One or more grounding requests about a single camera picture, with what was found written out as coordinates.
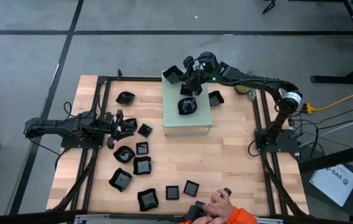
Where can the green perforated metal shelf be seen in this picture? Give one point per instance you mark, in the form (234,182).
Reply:
(195,119)

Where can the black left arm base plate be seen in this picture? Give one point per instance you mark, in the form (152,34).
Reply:
(70,143)

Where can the silver metal bracket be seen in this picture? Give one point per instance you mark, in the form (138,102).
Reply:
(92,218)
(269,220)

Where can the white printed booklet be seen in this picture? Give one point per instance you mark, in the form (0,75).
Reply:
(332,183)

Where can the black wavy-edged square plate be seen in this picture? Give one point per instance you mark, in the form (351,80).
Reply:
(120,180)
(147,200)
(172,74)
(142,165)

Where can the black desk top edge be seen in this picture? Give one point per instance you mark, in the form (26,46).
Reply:
(335,157)

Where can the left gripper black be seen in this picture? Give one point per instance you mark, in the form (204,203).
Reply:
(111,124)

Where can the person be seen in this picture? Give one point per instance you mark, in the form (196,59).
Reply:
(241,216)

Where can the black desk leg frame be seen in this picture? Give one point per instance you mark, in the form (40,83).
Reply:
(335,79)

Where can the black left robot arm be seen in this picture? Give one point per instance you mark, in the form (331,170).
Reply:
(54,126)

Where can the black deep square bowl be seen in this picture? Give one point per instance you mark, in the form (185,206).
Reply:
(216,99)

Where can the small black square plate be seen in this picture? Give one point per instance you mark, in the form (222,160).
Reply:
(142,148)
(172,193)
(182,92)
(145,130)
(191,188)

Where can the potted succulent plant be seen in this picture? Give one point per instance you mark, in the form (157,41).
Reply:
(242,90)

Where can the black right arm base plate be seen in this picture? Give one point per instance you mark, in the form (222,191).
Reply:
(289,141)

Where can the person's hand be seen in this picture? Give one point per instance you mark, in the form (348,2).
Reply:
(202,220)
(221,203)

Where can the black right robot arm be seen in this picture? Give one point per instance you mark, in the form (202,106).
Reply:
(257,81)

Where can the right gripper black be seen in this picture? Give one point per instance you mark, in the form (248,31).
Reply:
(207,62)

